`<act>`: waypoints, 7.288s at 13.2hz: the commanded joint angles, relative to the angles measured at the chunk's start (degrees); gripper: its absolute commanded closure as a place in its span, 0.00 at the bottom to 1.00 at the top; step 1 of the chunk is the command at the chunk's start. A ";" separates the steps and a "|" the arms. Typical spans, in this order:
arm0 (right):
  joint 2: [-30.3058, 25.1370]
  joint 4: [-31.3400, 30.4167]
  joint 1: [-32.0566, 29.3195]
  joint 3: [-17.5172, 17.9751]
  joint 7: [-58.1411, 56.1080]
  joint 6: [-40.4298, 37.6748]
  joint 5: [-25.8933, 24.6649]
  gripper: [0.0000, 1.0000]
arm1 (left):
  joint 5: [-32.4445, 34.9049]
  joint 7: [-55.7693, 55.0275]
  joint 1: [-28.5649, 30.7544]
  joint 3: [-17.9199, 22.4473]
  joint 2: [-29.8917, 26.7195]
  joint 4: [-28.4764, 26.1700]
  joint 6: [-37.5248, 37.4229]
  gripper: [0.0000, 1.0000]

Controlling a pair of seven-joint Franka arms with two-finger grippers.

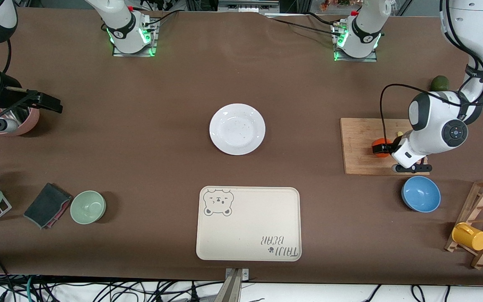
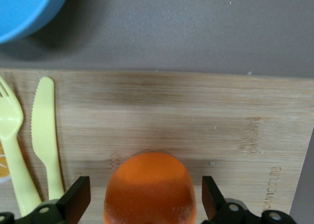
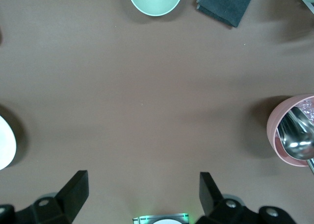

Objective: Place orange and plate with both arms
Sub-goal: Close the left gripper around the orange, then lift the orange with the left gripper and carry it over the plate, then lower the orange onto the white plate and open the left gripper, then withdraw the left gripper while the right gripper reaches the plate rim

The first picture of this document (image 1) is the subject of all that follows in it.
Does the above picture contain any grey metal stand post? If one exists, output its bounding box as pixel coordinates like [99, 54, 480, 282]
[223, 268, 249, 302]

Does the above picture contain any bamboo cutting board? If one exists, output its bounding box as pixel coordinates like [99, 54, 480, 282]
[340, 118, 431, 175]

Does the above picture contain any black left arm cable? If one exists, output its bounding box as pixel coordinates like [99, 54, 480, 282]
[378, 83, 483, 145]

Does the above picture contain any dark green avocado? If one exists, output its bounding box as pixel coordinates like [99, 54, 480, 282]
[430, 75, 449, 92]

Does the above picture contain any yellow plastic mug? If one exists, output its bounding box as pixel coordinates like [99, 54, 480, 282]
[452, 222, 483, 251]

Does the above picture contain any blue plastic bowl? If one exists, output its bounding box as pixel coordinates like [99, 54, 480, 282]
[401, 176, 441, 213]

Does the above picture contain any cream bear print tray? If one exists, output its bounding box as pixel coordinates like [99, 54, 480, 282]
[195, 186, 302, 262]

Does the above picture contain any pale green bowl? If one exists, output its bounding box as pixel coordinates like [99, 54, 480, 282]
[70, 190, 106, 225]

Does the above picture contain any dark grey folded cloth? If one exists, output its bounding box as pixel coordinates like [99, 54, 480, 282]
[23, 182, 73, 229]

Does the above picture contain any pink bowl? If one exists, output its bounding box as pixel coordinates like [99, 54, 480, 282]
[0, 105, 40, 136]

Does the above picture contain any white round plate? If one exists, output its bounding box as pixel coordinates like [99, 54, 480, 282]
[209, 103, 266, 156]

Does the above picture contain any orange mandarin fruit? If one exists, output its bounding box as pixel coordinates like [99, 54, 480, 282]
[371, 138, 393, 158]

